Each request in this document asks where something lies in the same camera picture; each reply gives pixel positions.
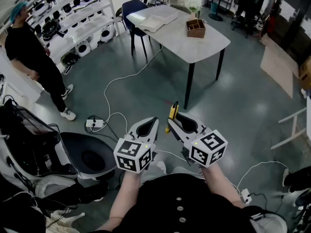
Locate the white flower bunch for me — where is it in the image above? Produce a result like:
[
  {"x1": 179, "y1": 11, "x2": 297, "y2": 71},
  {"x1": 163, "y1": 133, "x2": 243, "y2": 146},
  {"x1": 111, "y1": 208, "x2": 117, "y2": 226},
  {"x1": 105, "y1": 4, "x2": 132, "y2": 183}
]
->
[{"x1": 188, "y1": 0, "x2": 203, "y2": 14}]

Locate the small white power strip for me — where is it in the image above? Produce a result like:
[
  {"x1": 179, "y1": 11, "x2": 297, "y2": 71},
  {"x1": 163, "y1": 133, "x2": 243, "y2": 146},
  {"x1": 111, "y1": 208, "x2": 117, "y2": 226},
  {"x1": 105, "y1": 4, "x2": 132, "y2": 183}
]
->
[{"x1": 240, "y1": 188, "x2": 253, "y2": 205}]

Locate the teal bin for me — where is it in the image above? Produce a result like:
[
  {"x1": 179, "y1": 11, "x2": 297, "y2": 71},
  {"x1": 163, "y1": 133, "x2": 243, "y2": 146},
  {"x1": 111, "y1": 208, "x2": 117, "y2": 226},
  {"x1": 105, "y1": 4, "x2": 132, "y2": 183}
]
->
[{"x1": 209, "y1": 1, "x2": 220, "y2": 15}]

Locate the clothes rack with garments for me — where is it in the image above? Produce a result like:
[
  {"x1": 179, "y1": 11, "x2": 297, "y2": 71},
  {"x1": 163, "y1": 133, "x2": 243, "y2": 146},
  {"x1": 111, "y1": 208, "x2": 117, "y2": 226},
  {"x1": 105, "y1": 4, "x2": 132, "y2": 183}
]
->
[{"x1": 230, "y1": 0, "x2": 273, "y2": 38}]

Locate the white flat tray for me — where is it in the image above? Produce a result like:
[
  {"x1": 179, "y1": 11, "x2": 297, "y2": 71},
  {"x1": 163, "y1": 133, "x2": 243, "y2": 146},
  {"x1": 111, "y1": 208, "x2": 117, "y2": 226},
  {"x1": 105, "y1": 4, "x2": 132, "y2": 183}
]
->
[{"x1": 139, "y1": 16, "x2": 166, "y2": 33}]

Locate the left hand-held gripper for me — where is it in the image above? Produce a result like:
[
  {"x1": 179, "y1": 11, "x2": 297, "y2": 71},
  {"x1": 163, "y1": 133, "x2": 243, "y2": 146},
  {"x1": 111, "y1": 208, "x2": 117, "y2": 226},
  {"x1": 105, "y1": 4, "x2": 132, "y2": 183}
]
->
[{"x1": 113, "y1": 116, "x2": 160, "y2": 174}]

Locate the brown wooden box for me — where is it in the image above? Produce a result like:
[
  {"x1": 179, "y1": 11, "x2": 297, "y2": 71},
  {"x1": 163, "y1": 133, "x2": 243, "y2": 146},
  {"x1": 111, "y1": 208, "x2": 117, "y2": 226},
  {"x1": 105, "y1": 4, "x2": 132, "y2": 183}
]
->
[{"x1": 186, "y1": 18, "x2": 207, "y2": 39}]

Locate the person's left forearm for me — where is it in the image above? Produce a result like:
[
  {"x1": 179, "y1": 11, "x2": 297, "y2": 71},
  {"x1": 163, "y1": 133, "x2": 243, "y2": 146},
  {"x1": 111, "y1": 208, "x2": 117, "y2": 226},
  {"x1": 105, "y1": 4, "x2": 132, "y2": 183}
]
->
[{"x1": 96, "y1": 170, "x2": 143, "y2": 233}]

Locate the cardboard carton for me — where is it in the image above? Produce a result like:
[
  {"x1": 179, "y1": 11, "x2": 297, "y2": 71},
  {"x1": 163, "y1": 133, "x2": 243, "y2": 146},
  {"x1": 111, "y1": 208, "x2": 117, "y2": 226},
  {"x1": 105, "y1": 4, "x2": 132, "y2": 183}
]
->
[{"x1": 298, "y1": 56, "x2": 311, "y2": 90}]

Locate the black standing fan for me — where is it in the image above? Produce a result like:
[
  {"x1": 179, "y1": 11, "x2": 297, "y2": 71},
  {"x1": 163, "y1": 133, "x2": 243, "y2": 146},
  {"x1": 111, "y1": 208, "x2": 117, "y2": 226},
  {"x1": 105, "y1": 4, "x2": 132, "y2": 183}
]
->
[{"x1": 208, "y1": 0, "x2": 228, "y2": 22}]

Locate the white table frame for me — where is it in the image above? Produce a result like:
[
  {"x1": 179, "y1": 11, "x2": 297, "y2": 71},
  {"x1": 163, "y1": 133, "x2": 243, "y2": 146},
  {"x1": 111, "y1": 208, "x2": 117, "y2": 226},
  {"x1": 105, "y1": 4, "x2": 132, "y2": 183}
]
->
[{"x1": 270, "y1": 95, "x2": 311, "y2": 150}]

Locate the row of black helmets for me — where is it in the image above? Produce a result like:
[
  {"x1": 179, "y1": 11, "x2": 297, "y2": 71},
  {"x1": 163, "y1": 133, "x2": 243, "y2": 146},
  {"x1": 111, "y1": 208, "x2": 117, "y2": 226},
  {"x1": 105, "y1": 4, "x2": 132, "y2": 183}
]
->
[{"x1": 31, "y1": 0, "x2": 100, "y2": 37}]

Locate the thin white cable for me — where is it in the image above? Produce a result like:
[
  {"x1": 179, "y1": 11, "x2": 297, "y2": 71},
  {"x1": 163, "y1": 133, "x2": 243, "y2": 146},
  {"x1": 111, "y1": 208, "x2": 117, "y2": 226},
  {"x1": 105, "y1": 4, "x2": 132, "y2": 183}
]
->
[{"x1": 225, "y1": 161, "x2": 290, "y2": 194}]

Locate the grey chair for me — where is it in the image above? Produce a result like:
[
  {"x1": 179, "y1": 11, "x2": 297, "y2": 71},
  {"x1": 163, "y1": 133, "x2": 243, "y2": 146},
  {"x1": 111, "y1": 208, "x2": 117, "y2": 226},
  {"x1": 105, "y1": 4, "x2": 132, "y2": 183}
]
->
[{"x1": 169, "y1": 3, "x2": 193, "y2": 16}]

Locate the white shallow case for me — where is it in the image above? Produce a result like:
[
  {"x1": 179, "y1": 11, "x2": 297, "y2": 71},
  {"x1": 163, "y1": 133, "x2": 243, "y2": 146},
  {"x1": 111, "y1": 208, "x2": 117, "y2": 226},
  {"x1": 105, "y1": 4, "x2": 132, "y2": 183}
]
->
[{"x1": 150, "y1": 8, "x2": 179, "y2": 25}]

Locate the person's white shoe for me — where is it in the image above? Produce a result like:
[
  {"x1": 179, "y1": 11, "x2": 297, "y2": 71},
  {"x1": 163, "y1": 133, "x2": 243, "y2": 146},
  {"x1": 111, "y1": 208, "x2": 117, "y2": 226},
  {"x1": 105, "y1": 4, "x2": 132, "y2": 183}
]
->
[{"x1": 156, "y1": 161, "x2": 168, "y2": 175}]

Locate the long white cable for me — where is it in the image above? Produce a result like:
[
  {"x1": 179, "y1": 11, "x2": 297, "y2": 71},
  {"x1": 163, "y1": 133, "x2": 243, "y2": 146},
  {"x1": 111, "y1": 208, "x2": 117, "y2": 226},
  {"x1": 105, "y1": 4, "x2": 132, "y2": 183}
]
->
[{"x1": 104, "y1": 45, "x2": 164, "y2": 140}]

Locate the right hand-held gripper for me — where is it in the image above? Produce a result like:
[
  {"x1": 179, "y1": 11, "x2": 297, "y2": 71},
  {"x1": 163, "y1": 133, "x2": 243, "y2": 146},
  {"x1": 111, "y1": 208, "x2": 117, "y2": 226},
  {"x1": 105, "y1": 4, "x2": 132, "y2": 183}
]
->
[{"x1": 167, "y1": 112, "x2": 229, "y2": 168}]

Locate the dark blue chair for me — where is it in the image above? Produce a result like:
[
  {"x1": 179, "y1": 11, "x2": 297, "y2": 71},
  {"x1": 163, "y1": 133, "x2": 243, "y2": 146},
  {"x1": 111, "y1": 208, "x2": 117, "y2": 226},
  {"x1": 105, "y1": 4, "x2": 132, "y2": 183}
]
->
[{"x1": 121, "y1": 0, "x2": 149, "y2": 58}]

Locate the person's black buttoned clothing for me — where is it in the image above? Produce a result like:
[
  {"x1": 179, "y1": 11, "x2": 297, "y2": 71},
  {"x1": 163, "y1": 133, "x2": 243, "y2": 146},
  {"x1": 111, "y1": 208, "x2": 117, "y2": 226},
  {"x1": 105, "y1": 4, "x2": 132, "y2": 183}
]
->
[{"x1": 114, "y1": 173, "x2": 288, "y2": 233}]

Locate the grey table with black legs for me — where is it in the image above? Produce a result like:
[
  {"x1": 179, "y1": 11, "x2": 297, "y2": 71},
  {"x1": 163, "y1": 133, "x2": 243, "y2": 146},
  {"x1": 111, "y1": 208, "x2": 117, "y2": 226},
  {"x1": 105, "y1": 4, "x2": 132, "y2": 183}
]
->
[{"x1": 126, "y1": 4, "x2": 231, "y2": 110}]

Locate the white shelf rack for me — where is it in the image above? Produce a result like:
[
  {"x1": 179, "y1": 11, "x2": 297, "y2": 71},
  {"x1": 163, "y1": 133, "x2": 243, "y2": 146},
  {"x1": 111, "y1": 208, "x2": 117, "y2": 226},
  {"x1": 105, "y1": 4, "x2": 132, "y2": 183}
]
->
[{"x1": 0, "y1": 0, "x2": 121, "y2": 75}]

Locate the flat cardboard sheet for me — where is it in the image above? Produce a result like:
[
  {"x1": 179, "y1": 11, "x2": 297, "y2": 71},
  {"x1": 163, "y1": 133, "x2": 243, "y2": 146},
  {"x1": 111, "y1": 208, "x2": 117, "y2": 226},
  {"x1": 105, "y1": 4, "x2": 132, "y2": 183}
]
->
[{"x1": 259, "y1": 33, "x2": 300, "y2": 100}]

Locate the person's right forearm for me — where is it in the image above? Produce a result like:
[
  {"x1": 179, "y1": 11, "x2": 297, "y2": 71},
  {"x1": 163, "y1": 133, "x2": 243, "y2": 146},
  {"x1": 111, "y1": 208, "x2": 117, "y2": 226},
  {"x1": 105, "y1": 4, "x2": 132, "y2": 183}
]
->
[{"x1": 202, "y1": 164, "x2": 245, "y2": 209}]

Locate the yellow small item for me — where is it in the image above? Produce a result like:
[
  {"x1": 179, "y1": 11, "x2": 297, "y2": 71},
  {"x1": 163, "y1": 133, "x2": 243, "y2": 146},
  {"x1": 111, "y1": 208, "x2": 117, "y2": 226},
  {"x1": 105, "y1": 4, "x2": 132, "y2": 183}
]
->
[{"x1": 165, "y1": 101, "x2": 180, "y2": 134}]

